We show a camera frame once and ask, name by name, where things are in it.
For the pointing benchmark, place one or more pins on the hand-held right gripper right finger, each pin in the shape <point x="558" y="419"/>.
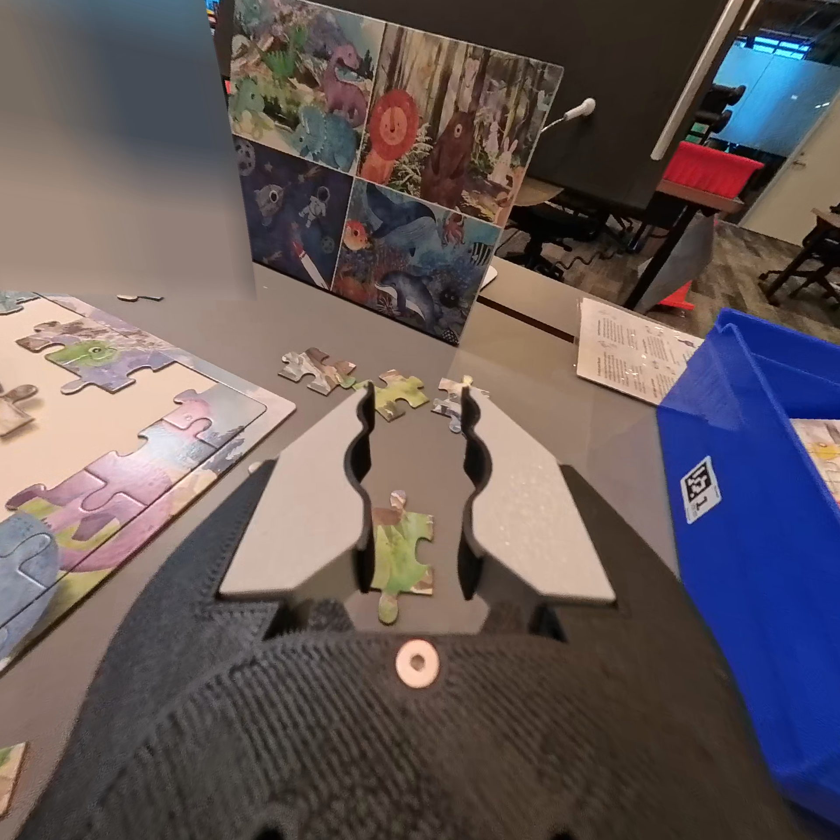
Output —
<point x="544" y="531"/>

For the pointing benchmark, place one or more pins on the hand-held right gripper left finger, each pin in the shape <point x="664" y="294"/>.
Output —
<point x="289" y="525"/>

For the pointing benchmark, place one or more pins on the green tan puzzle piece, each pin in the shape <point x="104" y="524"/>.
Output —
<point x="400" y="551"/>

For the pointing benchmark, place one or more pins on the purple dinosaur body puzzle piece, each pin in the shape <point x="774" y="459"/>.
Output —
<point x="131" y="476"/>

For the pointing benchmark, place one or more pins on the dinosaur puzzle tray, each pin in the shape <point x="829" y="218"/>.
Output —
<point x="98" y="426"/>

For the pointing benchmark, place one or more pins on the pink dinosaur head puzzle piece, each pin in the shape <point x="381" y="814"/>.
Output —
<point x="197" y="420"/>

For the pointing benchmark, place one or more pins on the brown grey puzzle piece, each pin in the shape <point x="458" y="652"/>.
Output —
<point x="318" y="371"/>

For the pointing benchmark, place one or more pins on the peach purple puzzle piece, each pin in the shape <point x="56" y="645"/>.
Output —
<point x="453" y="390"/>

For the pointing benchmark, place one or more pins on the green yellow puzzle piece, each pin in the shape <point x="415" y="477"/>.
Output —
<point x="400" y="394"/>

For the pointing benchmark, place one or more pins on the paper instruction sheet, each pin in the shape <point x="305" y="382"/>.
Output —
<point x="630" y="354"/>

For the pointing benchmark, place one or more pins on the blue plastic bin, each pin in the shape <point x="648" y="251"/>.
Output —
<point x="754" y="558"/>

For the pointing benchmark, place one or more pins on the white monitor stand base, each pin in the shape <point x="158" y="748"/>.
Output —
<point x="491" y="275"/>

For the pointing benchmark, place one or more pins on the blue dinosaur body puzzle piece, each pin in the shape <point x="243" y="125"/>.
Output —
<point x="26" y="564"/>

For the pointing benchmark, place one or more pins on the pink yellow blue puzzle piece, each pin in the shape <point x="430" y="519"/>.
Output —
<point x="138" y="297"/>

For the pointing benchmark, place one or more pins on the puzzle board in bin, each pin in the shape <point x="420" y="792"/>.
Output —
<point x="820" y="459"/>

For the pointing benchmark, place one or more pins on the black office chair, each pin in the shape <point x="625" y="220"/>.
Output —
<point x="551" y="229"/>
<point x="807" y="262"/>

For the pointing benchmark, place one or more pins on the wooden chair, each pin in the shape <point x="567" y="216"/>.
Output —
<point x="535" y="190"/>

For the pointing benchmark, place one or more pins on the pale blue purple puzzle piece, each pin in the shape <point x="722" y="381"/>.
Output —
<point x="16" y="302"/>

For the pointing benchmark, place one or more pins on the green dinosaur brown puzzle piece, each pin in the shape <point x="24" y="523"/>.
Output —
<point x="12" y="774"/>

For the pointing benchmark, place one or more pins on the illustrated puzzle box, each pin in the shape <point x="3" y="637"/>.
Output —
<point x="394" y="164"/>

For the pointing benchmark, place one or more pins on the red crate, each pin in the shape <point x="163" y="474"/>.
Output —
<point x="709" y="170"/>

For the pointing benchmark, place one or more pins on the white door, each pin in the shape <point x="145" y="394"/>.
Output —
<point x="800" y="197"/>

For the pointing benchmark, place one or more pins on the black machine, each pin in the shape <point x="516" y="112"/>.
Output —
<point x="715" y="105"/>

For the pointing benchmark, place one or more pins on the black monitor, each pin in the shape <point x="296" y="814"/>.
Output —
<point x="623" y="52"/>

